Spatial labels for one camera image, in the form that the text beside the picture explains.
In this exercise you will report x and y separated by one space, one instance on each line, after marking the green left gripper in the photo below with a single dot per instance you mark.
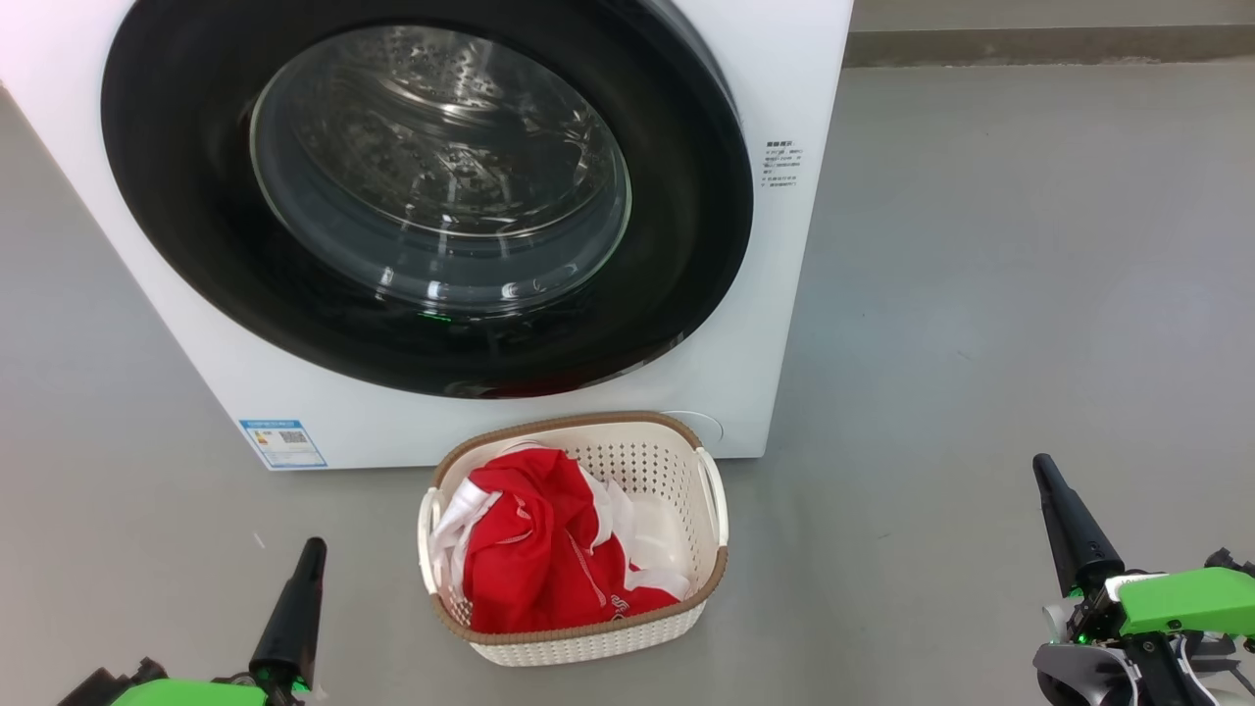
186 694

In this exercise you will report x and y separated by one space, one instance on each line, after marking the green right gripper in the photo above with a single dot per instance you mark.
1186 598

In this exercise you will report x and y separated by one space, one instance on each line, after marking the red and white garment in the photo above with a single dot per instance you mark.
529 559

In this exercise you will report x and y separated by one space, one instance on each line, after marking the white cloth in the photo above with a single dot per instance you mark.
652 549

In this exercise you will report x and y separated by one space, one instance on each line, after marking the grey round washer door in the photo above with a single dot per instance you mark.
176 196

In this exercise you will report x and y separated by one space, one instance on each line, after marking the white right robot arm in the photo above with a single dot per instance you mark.
1069 677

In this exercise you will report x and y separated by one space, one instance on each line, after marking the cream perforated laundry basket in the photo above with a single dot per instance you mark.
588 642

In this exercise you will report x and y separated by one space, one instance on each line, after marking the white washing machine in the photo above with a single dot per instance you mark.
765 294

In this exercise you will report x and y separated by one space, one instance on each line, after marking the steel washer drum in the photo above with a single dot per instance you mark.
441 147

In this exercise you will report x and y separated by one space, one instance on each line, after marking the blue energy label sticker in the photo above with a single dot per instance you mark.
282 444

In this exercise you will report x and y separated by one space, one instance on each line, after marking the round white filter cover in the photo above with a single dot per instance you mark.
701 427

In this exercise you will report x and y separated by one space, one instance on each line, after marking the printed instruction text label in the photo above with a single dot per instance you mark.
781 165

